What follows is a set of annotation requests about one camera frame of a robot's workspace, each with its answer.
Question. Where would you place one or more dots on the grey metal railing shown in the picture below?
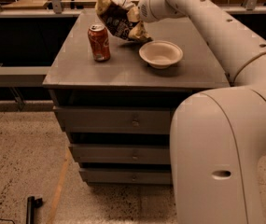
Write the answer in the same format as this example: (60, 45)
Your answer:
(29, 74)

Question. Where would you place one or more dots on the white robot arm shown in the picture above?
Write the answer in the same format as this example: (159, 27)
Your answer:
(218, 136)

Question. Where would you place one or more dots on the grey drawer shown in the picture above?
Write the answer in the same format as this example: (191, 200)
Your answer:
(120, 154)
(113, 120)
(122, 176)

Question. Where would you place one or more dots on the black floor object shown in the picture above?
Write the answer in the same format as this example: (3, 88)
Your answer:
(32, 204)

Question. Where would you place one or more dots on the top grey drawer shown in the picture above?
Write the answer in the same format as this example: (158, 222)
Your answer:
(113, 120)

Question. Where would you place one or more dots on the brown chip bag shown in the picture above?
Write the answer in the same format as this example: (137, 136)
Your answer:
(113, 14)

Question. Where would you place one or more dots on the middle grey drawer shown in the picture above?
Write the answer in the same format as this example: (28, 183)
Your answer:
(120, 154)

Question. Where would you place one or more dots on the grey drawer cabinet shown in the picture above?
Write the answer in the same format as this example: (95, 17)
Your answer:
(126, 81)

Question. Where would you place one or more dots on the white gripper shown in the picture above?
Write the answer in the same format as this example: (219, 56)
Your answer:
(147, 7)

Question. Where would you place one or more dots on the red coke can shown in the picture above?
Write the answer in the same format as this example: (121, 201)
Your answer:
(99, 42)

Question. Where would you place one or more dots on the bottom grey drawer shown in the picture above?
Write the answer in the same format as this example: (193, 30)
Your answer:
(122, 176)

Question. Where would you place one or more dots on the white paper bowl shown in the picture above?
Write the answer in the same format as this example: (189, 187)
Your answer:
(161, 54)

